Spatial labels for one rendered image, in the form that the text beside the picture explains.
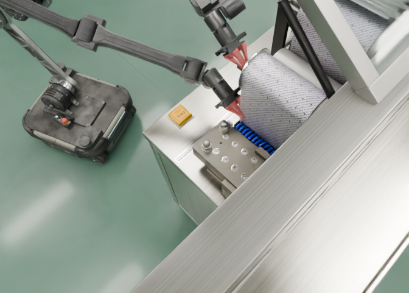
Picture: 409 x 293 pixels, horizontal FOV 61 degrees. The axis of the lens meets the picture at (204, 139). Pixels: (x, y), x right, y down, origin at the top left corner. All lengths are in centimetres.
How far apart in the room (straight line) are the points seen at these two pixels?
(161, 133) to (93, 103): 107
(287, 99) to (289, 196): 55
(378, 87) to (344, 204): 26
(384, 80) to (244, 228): 31
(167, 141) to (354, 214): 85
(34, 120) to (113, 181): 65
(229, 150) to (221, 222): 75
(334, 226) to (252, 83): 51
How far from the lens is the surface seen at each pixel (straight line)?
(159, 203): 225
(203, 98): 148
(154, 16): 323
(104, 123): 232
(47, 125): 247
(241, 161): 118
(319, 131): 53
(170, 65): 119
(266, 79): 103
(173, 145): 138
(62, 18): 133
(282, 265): 68
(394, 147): 82
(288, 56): 118
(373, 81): 58
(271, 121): 111
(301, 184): 49
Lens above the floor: 210
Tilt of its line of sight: 61 degrees down
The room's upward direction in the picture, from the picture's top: 7 degrees counter-clockwise
